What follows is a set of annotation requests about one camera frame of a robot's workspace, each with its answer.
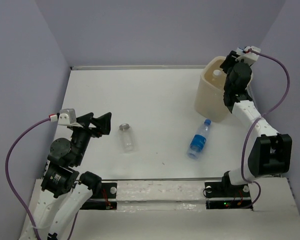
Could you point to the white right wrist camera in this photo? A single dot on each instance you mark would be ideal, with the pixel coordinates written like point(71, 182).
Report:
point(248, 54)

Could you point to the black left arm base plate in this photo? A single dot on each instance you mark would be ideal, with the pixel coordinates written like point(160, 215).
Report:
point(105, 199)

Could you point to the clear jar metal lid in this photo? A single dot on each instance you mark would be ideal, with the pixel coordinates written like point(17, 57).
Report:
point(126, 136)

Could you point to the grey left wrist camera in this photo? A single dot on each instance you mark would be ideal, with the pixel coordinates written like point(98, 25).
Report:
point(67, 117)

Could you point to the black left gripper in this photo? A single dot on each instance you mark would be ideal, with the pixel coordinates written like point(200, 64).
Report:
point(103, 123)

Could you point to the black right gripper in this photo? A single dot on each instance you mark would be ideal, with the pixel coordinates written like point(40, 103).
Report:
point(230, 61)

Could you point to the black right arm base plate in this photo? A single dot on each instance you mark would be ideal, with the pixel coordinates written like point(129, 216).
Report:
point(218, 197)

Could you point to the blue label bottle blue cap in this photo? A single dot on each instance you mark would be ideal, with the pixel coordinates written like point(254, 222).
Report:
point(199, 140)

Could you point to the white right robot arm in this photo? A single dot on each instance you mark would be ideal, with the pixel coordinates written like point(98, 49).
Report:
point(265, 151)

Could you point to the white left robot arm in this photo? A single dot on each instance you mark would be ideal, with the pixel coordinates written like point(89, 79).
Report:
point(64, 190)

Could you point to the beige plastic bin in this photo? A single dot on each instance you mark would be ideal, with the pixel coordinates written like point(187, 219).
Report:
point(210, 100)

